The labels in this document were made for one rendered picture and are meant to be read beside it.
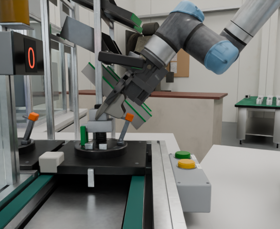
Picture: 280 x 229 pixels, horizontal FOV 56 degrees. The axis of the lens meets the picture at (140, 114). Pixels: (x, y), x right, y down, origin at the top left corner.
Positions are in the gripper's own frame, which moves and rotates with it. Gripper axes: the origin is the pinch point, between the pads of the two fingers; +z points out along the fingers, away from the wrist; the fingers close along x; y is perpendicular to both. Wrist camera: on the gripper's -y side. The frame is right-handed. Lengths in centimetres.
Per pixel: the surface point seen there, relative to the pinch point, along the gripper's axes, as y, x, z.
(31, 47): -16.0, -18.6, -5.8
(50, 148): -4.3, 2.3, 16.9
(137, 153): 14.4, -1.8, 1.5
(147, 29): -69, 590, -102
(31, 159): -5.0, -7.9, 17.5
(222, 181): 40.9, 7.8, -5.9
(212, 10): 22, 622, -242
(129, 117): 7.1, -1.0, -4.4
